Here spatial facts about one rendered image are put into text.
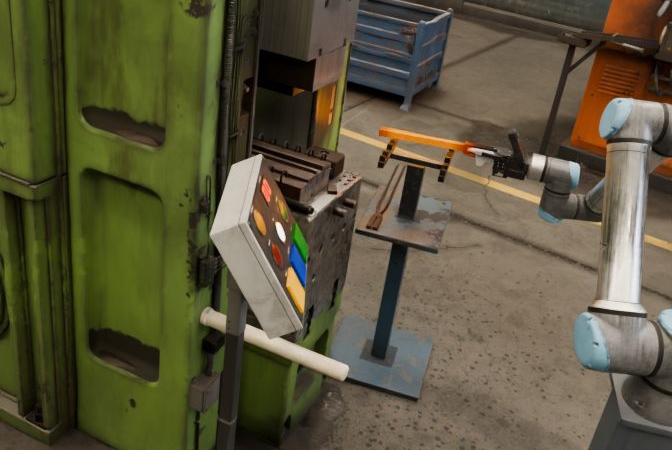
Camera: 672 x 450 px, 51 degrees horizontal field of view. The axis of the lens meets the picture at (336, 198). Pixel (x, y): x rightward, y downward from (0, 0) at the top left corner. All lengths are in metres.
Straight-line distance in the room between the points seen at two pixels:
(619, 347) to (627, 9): 3.58
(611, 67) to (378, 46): 1.78
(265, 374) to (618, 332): 1.11
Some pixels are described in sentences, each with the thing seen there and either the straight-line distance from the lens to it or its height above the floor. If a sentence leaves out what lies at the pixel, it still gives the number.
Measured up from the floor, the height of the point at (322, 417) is 0.00.
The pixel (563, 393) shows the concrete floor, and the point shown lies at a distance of 3.15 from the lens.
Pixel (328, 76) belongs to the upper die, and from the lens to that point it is 2.01.
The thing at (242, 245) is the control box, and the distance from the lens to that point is 1.42.
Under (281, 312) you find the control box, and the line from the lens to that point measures 1.51.
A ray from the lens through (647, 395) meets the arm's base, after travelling 2.17.
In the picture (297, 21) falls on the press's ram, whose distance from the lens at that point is 1.86.
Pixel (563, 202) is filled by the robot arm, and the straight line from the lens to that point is 2.55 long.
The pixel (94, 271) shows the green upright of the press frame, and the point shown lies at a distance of 2.27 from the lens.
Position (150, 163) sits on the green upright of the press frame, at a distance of 1.90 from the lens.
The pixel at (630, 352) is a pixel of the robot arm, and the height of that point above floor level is 0.81.
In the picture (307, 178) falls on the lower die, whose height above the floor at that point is 0.99.
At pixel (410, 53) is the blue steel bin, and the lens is 5.76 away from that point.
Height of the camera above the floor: 1.88
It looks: 27 degrees down
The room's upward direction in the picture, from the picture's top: 8 degrees clockwise
